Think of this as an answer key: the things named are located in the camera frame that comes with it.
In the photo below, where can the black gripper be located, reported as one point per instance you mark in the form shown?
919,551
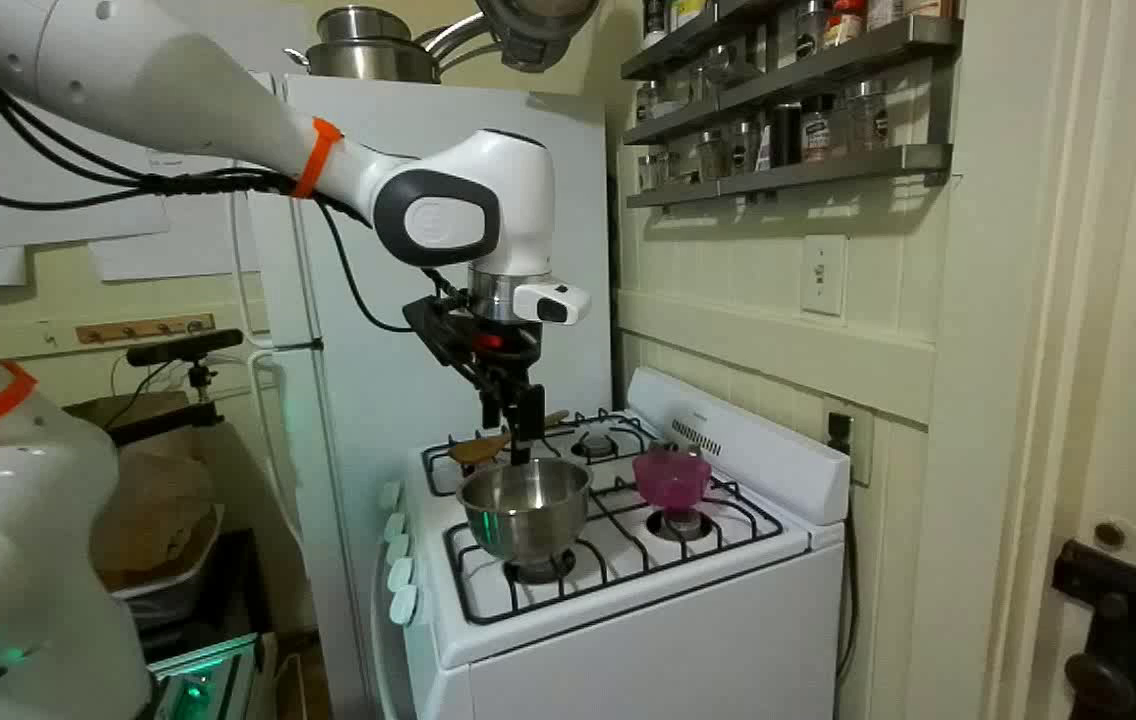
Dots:
492,358

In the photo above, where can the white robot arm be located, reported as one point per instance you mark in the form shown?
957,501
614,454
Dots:
140,74

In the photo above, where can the wooden spoon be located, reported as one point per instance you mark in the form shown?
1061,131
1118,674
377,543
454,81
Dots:
481,451

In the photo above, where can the stainless steel pot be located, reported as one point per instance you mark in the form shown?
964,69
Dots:
527,514

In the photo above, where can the pink plastic bowl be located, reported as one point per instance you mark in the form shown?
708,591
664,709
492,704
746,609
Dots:
668,481

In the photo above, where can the white gas stove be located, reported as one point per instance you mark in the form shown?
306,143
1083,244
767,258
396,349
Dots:
715,614

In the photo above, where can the hanging dark pan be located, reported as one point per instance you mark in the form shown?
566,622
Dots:
534,32

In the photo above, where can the brown bag in bin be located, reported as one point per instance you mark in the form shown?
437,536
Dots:
156,517

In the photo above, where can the steel pots on refrigerator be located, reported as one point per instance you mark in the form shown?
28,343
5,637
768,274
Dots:
367,41

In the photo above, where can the black door latch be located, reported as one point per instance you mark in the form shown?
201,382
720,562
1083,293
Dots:
1103,674

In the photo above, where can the wall power outlet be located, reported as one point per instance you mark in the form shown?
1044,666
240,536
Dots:
843,434

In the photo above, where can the white wall light switch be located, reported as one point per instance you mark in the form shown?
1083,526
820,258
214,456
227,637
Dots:
820,277

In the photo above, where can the black camera on stand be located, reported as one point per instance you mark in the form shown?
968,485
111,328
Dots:
189,349

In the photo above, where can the wall spice rack shelf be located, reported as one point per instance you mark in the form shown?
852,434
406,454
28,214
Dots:
826,74

